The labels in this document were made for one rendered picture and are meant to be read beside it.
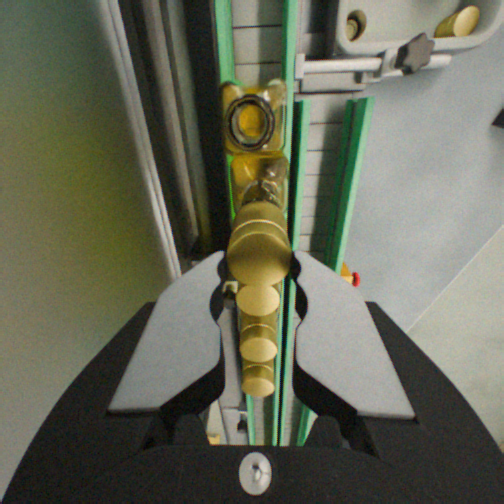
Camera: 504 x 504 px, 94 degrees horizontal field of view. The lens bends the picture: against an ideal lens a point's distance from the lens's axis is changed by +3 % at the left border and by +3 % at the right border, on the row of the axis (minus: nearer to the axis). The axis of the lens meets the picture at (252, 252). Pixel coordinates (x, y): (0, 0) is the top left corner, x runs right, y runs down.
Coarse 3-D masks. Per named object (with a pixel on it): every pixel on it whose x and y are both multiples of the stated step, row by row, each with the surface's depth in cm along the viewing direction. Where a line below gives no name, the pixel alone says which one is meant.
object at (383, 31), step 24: (360, 0) 37; (384, 0) 37; (408, 0) 37; (432, 0) 37; (456, 0) 37; (480, 0) 34; (336, 24) 34; (384, 24) 38; (408, 24) 38; (432, 24) 38; (480, 24) 34; (360, 48) 34; (384, 48) 34; (456, 48) 35
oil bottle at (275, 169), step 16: (240, 160) 21; (256, 160) 21; (272, 160) 21; (288, 160) 22; (240, 176) 20; (256, 176) 20; (272, 176) 20; (288, 176) 21; (240, 192) 21; (288, 192) 22
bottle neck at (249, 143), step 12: (240, 96) 13; (252, 96) 13; (228, 108) 13; (240, 108) 14; (264, 108) 13; (228, 120) 13; (228, 132) 14; (240, 132) 16; (264, 132) 14; (240, 144) 14; (252, 144) 14; (264, 144) 14
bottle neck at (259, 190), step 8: (256, 184) 19; (264, 184) 19; (248, 192) 18; (256, 192) 17; (264, 192) 17; (272, 192) 18; (248, 200) 16; (256, 200) 16; (264, 200) 16; (272, 200) 16
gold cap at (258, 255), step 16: (240, 208) 15; (256, 208) 14; (272, 208) 14; (240, 224) 12; (256, 224) 12; (272, 224) 12; (240, 240) 11; (256, 240) 11; (272, 240) 11; (288, 240) 12; (240, 256) 12; (256, 256) 12; (272, 256) 12; (288, 256) 12; (240, 272) 12; (256, 272) 12; (272, 272) 12
